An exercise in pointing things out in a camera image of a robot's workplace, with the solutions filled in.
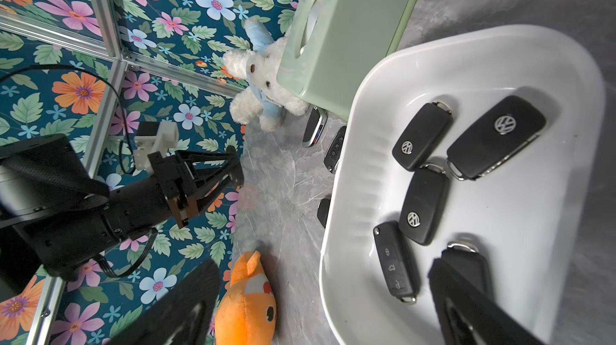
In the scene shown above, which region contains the black chrome button key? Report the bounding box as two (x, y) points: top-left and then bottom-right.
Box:
(323, 126), (347, 173)

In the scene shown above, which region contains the orange plush toy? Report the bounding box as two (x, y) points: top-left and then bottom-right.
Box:
(213, 251), (278, 344)

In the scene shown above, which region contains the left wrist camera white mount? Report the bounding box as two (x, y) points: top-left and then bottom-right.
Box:
(133, 121), (179, 174)

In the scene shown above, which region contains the black silver flip key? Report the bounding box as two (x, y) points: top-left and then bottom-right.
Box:
(303, 106), (328, 148)

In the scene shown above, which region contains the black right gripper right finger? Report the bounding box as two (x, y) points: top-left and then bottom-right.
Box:
(428, 258), (541, 344)

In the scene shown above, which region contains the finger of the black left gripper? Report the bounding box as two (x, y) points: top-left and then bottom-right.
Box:
(177, 145), (245, 210)

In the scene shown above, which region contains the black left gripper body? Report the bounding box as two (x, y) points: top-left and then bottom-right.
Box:
(107, 150), (199, 239)

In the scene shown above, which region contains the black VW key front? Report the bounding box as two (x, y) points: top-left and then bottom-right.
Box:
(398, 163), (450, 246)

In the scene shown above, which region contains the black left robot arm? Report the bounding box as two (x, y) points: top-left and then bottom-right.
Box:
(1, 134), (244, 298)

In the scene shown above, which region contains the green tissue box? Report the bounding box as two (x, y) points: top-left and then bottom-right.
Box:
(277, 0), (417, 120)

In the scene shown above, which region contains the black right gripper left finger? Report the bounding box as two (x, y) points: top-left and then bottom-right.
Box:
(110, 260), (221, 344)

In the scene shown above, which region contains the white storage box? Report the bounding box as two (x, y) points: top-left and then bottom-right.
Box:
(319, 25), (605, 344)

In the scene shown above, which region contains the white teddy bear blue shirt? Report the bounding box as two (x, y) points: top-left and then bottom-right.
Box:
(223, 17), (310, 133)

